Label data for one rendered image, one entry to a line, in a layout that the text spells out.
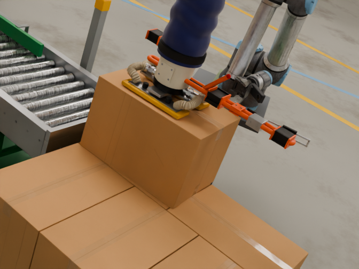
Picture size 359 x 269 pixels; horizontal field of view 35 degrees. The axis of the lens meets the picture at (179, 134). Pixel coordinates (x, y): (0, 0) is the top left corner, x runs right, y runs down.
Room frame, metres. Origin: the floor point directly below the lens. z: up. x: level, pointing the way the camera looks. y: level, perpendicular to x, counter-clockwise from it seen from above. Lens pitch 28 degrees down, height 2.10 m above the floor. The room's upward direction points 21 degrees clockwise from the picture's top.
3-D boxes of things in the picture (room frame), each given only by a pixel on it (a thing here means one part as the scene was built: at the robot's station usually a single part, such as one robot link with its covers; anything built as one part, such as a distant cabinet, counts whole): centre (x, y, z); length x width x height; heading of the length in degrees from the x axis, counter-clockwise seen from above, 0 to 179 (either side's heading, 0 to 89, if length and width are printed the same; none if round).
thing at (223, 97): (2.36, -0.10, 1.08); 0.10 x 0.08 x 0.06; 156
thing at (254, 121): (2.28, -0.30, 1.07); 0.07 x 0.07 x 0.04; 66
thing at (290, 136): (2.21, -0.42, 1.08); 0.08 x 0.07 x 0.05; 66
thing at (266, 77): (2.77, -0.29, 1.08); 0.12 x 0.09 x 0.10; 156
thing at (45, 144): (2.65, 0.44, 0.47); 0.70 x 0.03 x 0.15; 153
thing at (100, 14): (3.35, 0.73, 0.50); 0.07 x 0.07 x 1.00; 63
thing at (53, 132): (2.65, 0.44, 0.58); 0.70 x 0.03 x 0.06; 153
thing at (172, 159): (2.48, 0.10, 0.74); 0.60 x 0.40 x 0.40; 66
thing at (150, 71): (2.47, 0.13, 1.01); 0.34 x 0.25 x 0.06; 66
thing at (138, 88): (2.38, 0.17, 0.97); 0.34 x 0.10 x 0.05; 66
